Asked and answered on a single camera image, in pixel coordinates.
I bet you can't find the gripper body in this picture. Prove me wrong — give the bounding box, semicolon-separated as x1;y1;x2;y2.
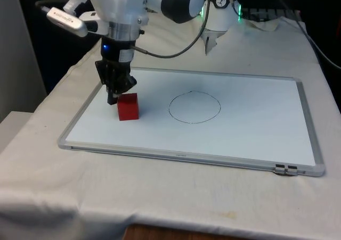
100;38;136;65

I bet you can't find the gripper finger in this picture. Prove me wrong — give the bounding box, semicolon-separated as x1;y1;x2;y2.
112;63;138;106
94;60;116;106

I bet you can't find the red cube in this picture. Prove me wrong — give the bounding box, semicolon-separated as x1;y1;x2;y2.
117;92;140;122

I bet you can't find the white flat whiteboard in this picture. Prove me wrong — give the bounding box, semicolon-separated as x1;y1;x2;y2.
58;67;327;178

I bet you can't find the grey cable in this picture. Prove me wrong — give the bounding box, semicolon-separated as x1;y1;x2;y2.
131;0;214;59

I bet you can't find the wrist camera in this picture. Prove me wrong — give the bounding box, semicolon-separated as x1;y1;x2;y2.
46;7;89;38

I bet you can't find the black cable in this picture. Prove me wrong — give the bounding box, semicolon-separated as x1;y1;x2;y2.
35;0;70;13
273;0;341;68
227;0;242;19

